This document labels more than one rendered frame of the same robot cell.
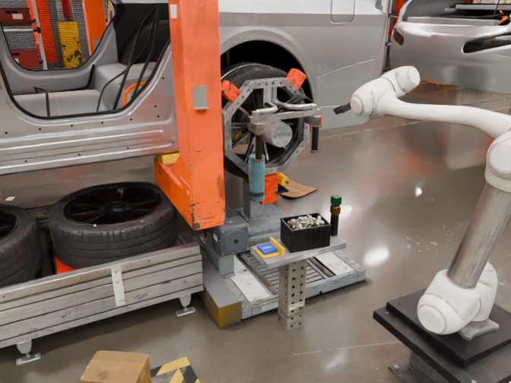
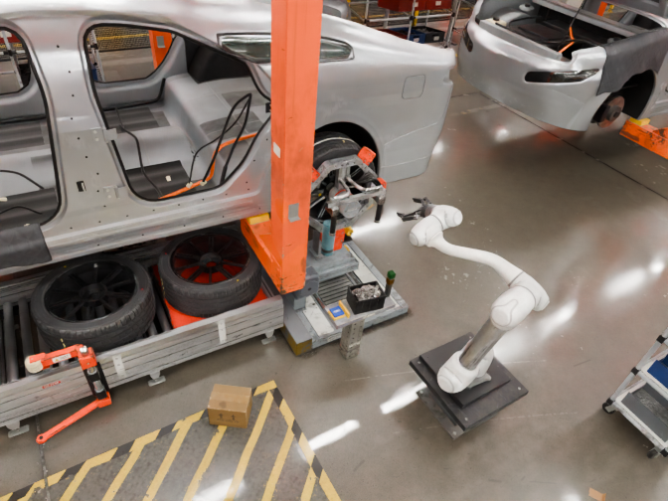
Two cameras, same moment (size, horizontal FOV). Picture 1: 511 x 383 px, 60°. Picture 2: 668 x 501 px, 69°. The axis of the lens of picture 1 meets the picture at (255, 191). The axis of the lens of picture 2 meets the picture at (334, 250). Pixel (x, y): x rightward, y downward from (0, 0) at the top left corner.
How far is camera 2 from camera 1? 1.20 m
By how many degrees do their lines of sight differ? 18
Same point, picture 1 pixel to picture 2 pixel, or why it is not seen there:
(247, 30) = (328, 116)
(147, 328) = (241, 355)
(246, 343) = (316, 369)
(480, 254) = (480, 354)
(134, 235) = (233, 292)
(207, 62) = (301, 187)
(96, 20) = not seen: hidden behind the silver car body
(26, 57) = not seen: hidden behind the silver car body
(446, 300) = (456, 375)
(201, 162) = (290, 251)
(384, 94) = (433, 237)
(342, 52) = (409, 122)
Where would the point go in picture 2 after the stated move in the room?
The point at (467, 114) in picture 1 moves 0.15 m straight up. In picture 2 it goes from (488, 260) to (497, 237)
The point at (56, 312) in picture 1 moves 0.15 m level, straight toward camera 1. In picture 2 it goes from (178, 352) to (186, 371)
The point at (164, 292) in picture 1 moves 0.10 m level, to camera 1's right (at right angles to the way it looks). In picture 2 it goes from (254, 331) to (270, 331)
